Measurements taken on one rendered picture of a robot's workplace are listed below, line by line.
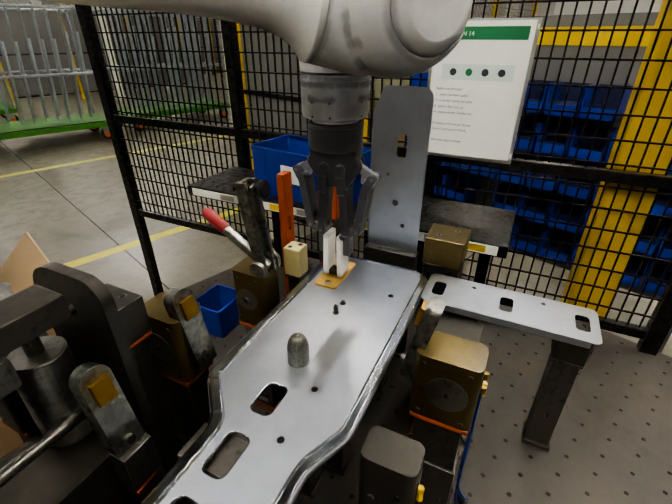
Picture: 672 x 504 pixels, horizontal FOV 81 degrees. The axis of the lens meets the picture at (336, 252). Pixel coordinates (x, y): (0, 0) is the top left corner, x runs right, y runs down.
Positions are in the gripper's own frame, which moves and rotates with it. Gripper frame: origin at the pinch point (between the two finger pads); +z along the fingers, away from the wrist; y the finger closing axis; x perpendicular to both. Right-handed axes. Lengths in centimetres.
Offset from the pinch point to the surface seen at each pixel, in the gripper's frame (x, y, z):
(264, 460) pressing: -27.8, 4.4, 12.0
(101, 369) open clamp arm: -31.7, -13.7, 2.3
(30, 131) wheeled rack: 265, -596, 85
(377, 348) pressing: -5.3, 9.6, 12.0
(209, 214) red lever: -0.8, -24.7, -2.1
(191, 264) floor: 121, -173, 112
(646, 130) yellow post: 58, 46, -12
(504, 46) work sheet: 54, 15, -28
